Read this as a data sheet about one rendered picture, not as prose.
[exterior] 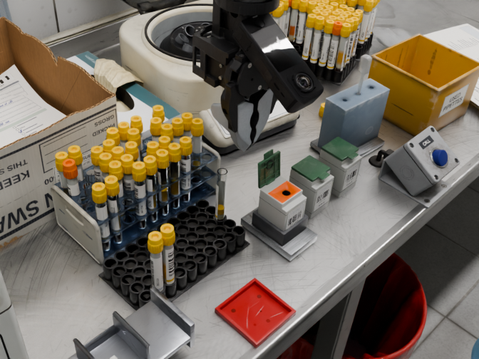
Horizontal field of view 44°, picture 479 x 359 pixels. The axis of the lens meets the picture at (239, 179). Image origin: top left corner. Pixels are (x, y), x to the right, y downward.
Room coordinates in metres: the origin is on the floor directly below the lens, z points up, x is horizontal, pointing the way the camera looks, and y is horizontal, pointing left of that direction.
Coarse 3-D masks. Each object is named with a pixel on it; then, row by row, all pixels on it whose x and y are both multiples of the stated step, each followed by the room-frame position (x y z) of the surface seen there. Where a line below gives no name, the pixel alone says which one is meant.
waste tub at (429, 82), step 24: (408, 48) 0.96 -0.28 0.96; (432, 48) 0.96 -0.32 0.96; (384, 72) 0.87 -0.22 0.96; (408, 72) 0.98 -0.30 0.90; (432, 72) 0.95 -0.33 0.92; (456, 72) 0.92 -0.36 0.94; (408, 96) 0.83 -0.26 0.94; (432, 96) 0.80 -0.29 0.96; (456, 96) 0.85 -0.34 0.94; (408, 120) 0.82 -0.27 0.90; (432, 120) 0.81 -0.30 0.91
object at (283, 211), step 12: (276, 180) 0.59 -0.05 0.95; (264, 192) 0.56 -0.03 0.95; (276, 192) 0.56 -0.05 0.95; (288, 192) 0.57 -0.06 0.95; (300, 192) 0.57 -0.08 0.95; (264, 204) 0.56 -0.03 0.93; (276, 204) 0.55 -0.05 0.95; (288, 204) 0.55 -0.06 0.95; (300, 204) 0.56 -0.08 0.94; (264, 216) 0.56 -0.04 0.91; (276, 216) 0.55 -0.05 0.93; (288, 216) 0.54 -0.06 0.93; (300, 216) 0.56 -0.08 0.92; (288, 228) 0.54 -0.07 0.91
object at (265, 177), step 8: (272, 152) 0.59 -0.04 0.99; (280, 152) 0.60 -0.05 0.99; (264, 160) 0.58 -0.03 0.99; (272, 160) 0.59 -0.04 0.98; (280, 160) 0.60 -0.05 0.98; (264, 168) 0.58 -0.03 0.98; (272, 168) 0.59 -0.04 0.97; (264, 176) 0.58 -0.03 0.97; (272, 176) 0.59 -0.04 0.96; (264, 184) 0.57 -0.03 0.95
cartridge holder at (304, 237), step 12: (252, 216) 0.57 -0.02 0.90; (252, 228) 0.56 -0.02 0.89; (264, 228) 0.55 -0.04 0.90; (276, 228) 0.54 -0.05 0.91; (300, 228) 0.56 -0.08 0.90; (264, 240) 0.55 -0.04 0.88; (276, 240) 0.54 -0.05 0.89; (288, 240) 0.54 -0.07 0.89; (300, 240) 0.54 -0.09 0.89; (312, 240) 0.55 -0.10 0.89; (288, 252) 0.52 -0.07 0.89; (300, 252) 0.53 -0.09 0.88
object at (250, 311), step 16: (240, 288) 0.46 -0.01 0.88; (256, 288) 0.47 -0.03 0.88; (224, 304) 0.44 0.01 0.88; (240, 304) 0.44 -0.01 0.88; (256, 304) 0.44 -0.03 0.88; (272, 304) 0.45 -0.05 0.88; (288, 304) 0.44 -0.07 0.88; (224, 320) 0.42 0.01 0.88; (240, 320) 0.42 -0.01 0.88; (256, 320) 0.42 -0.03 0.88; (272, 320) 0.42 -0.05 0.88; (288, 320) 0.42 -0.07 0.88; (256, 336) 0.40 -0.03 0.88
